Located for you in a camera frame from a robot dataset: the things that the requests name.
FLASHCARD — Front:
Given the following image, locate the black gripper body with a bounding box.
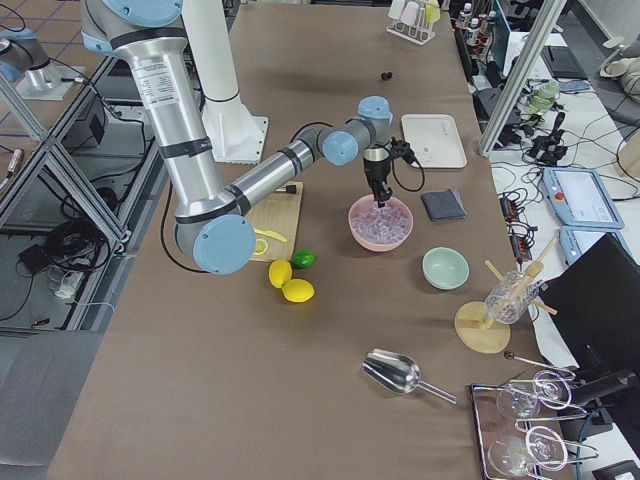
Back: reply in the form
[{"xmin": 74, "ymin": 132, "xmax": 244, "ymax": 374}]
[{"xmin": 363, "ymin": 137, "xmax": 416, "ymax": 196}]

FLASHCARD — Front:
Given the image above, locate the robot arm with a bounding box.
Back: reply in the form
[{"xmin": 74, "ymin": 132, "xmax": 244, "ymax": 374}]
[{"xmin": 81, "ymin": 1, "xmax": 415, "ymax": 275}]

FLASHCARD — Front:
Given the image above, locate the clear ice cubes pile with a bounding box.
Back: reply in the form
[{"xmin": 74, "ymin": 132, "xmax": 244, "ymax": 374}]
[{"xmin": 351, "ymin": 202, "xmax": 410, "ymax": 245}]

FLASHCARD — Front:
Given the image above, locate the pink upturned cup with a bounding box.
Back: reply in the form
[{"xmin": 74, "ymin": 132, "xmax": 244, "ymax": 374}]
[{"xmin": 400, "ymin": 1, "xmax": 420, "ymax": 26}]

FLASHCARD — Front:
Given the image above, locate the white upturned cup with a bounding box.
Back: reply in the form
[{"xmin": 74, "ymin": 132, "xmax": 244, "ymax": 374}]
[{"xmin": 388, "ymin": 0, "xmax": 405, "ymax": 20}]

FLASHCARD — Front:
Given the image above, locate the yellow upturned cup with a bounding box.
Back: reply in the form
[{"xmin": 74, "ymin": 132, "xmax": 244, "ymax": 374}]
[{"xmin": 425, "ymin": 0, "xmax": 441, "ymax": 24}]

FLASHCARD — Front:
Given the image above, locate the steel ice scoop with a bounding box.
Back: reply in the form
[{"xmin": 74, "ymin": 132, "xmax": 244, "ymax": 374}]
[{"xmin": 362, "ymin": 348, "xmax": 457, "ymax": 405}]

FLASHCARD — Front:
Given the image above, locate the pink bowl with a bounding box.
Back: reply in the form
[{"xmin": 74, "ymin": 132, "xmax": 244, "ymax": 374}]
[{"xmin": 347, "ymin": 195, "xmax": 413, "ymax": 252}]

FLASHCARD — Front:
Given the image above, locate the cream rabbit tray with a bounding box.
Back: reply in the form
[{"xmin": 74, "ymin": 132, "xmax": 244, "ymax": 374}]
[{"xmin": 401, "ymin": 114, "xmax": 467, "ymax": 169}]

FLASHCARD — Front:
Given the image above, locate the grey folded cloth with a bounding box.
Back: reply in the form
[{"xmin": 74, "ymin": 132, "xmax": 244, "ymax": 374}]
[{"xmin": 420, "ymin": 188, "xmax": 467, "ymax": 222}]

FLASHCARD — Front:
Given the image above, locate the mint green bowl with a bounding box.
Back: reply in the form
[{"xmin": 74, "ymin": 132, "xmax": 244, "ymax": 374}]
[{"xmin": 422, "ymin": 247, "xmax": 470, "ymax": 290}]

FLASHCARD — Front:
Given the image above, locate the green lime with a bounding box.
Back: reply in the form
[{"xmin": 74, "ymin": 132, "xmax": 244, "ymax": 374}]
[{"xmin": 291, "ymin": 249, "xmax": 317, "ymax": 269}]

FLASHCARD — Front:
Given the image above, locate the wooden cutting board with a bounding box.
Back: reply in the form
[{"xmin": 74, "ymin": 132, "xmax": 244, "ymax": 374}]
[{"xmin": 246, "ymin": 181, "xmax": 303, "ymax": 262}]

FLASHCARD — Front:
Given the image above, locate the yellow plastic knife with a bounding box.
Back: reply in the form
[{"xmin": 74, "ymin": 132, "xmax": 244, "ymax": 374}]
[{"xmin": 254, "ymin": 228, "xmax": 288, "ymax": 243}]

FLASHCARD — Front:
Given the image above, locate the yellow lemon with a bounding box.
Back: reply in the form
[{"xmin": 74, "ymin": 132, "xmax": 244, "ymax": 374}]
[
  {"xmin": 281, "ymin": 278, "xmax": 315, "ymax": 303},
  {"xmin": 268, "ymin": 259, "xmax": 293, "ymax": 289}
]

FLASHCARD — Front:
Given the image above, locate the lemon slice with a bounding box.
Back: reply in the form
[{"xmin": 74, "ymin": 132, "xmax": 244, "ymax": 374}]
[{"xmin": 253, "ymin": 238, "xmax": 269, "ymax": 256}]

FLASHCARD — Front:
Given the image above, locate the wooden glass stand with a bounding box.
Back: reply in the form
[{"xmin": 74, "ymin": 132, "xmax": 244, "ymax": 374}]
[{"xmin": 454, "ymin": 238, "xmax": 557, "ymax": 354}]

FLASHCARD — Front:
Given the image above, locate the textured clear glass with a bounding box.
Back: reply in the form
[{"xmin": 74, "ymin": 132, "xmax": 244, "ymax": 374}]
[{"xmin": 484, "ymin": 271, "xmax": 540, "ymax": 325}]

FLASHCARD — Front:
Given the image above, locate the teach pendant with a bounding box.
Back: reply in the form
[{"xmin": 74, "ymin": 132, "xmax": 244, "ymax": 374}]
[
  {"xmin": 559, "ymin": 226, "xmax": 630, "ymax": 266},
  {"xmin": 542, "ymin": 167, "xmax": 625, "ymax": 230}
]

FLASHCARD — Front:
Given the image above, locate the wine glass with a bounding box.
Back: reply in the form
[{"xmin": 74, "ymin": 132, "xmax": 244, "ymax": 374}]
[
  {"xmin": 496, "ymin": 370, "xmax": 572, "ymax": 420},
  {"xmin": 488, "ymin": 426, "xmax": 568, "ymax": 479}
]

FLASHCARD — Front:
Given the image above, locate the white wire cup rack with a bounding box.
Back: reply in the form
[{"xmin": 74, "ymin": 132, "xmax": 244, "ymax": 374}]
[{"xmin": 386, "ymin": 4, "xmax": 436, "ymax": 46}]

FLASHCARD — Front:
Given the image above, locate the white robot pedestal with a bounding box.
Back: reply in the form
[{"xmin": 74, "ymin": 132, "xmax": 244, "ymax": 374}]
[{"xmin": 182, "ymin": 0, "xmax": 268, "ymax": 164}]

